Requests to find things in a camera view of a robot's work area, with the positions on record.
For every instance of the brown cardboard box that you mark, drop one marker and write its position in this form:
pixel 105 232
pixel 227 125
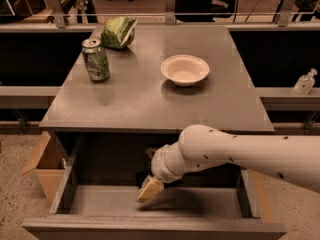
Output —
pixel 48 161

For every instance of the grey open top drawer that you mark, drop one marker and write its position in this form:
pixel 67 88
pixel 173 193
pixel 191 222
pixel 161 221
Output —
pixel 96 199

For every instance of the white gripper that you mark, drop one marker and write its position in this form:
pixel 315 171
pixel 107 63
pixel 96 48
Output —
pixel 159 167

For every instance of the black office chair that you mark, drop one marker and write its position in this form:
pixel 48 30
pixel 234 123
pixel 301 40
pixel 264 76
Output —
pixel 203 10

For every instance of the white paper bowl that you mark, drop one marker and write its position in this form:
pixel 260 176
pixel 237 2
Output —
pixel 184 70

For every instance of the green chip bag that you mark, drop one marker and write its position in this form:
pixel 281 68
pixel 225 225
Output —
pixel 118 32

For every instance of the green soda can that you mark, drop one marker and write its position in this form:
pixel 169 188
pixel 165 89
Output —
pixel 95 60

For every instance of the metal railing with posts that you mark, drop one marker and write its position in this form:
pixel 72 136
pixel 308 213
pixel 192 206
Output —
pixel 90 12

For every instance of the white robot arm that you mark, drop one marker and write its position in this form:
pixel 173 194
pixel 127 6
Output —
pixel 294 159

